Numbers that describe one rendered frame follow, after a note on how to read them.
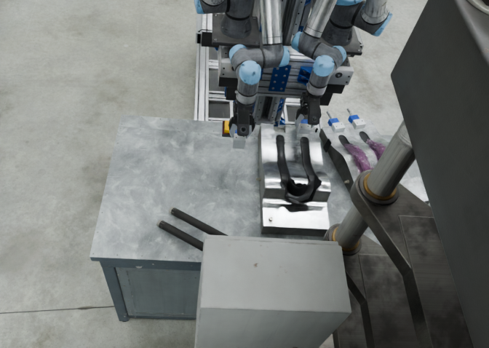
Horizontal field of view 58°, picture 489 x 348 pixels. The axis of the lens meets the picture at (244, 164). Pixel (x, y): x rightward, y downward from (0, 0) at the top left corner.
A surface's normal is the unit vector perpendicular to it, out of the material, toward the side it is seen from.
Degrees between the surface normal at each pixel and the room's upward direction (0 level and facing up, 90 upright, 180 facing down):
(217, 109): 0
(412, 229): 0
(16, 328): 0
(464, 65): 90
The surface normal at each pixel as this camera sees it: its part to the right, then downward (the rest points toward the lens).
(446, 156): -0.99, -0.07
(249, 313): 0.00, 0.79
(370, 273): 0.12, -0.60
